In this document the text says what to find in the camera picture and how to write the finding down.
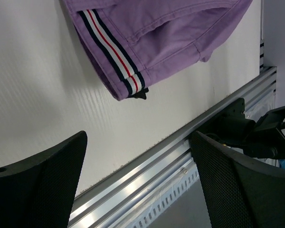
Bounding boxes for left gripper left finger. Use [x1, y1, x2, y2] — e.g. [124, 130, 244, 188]
[0, 131, 87, 228]

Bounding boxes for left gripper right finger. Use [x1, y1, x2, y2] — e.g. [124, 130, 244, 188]
[190, 132, 285, 228]

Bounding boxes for purple trousers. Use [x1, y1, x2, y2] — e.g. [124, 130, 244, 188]
[64, 0, 251, 101]

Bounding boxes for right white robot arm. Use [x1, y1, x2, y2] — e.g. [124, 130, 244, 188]
[215, 106, 285, 160]

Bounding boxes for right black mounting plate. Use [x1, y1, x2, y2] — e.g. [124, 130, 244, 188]
[204, 98, 246, 142]

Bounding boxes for slotted cable duct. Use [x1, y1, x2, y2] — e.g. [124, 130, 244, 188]
[128, 166, 199, 228]

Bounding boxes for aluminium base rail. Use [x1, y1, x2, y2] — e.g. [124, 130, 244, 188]
[68, 66, 277, 228]

